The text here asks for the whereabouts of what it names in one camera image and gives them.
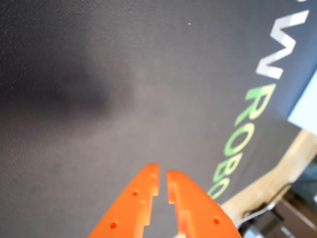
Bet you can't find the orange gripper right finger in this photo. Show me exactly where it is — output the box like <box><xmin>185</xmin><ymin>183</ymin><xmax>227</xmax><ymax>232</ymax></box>
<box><xmin>166</xmin><ymin>169</ymin><xmax>242</xmax><ymax>238</ymax></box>

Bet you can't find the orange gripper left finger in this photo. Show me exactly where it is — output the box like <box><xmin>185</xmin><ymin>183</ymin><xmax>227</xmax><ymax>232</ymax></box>
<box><xmin>86</xmin><ymin>162</ymin><xmax>160</xmax><ymax>238</ymax></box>

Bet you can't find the dark mat with WOWROBO print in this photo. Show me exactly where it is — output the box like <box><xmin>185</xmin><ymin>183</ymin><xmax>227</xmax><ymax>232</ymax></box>
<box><xmin>0</xmin><ymin>0</ymin><xmax>317</xmax><ymax>238</ymax></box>

